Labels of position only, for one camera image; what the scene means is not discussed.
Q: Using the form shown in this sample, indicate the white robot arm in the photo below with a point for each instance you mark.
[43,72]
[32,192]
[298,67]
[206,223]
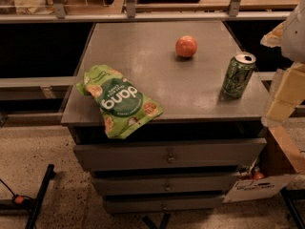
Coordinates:
[293,36]

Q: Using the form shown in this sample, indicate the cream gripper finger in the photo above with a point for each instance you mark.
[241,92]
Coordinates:
[286,93]
[273,38]

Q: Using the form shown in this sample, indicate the green rice chip bag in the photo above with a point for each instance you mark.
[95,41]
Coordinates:
[123,107]

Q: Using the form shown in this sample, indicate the metal shelf rack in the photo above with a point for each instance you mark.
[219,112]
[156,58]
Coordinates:
[62,11]

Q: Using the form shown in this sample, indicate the red apple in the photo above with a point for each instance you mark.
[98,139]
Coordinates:
[185,46]

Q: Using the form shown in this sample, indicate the grey drawer cabinet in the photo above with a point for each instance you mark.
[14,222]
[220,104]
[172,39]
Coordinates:
[187,158]

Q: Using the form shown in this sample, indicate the black stand with cable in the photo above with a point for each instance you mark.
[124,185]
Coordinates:
[21,204]

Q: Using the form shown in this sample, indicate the cardboard box with label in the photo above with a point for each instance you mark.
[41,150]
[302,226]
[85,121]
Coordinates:
[280,162]

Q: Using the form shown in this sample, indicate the green soda can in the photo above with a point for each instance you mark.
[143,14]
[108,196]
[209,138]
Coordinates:
[238,74]

